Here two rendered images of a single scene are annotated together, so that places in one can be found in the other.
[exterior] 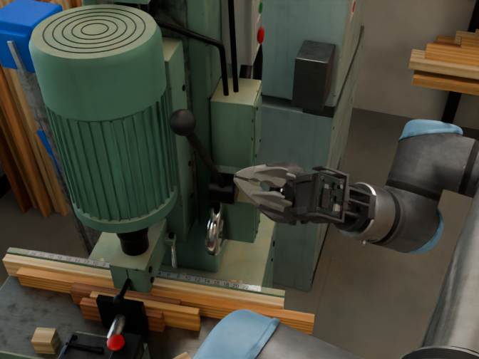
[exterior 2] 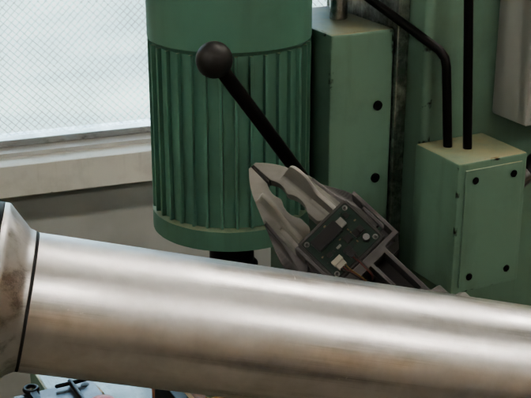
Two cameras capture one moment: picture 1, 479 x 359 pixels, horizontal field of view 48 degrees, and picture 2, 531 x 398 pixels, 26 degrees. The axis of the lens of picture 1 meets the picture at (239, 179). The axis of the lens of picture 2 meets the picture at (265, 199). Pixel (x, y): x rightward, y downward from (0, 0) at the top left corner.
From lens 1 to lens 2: 79 cm
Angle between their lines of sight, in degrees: 48
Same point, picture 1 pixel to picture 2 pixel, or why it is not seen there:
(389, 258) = not seen: outside the picture
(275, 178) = (313, 203)
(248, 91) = (482, 153)
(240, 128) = (442, 206)
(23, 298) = not seen: hidden behind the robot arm
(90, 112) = (159, 31)
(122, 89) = (192, 9)
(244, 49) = (518, 93)
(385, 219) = not seen: hidden behind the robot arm
